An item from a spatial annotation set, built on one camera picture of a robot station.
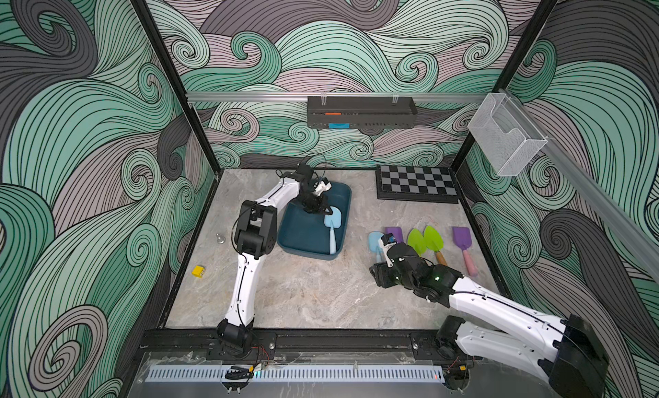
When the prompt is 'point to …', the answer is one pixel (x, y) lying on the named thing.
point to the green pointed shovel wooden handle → (434, 242)
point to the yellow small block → (198, 271)
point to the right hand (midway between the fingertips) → (380, 267)
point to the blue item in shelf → (338, 125)
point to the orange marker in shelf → (333, 113)
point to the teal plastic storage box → (305, 233)
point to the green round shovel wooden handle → (415, 239)
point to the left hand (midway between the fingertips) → (330, 210)
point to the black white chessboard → (416, 183)
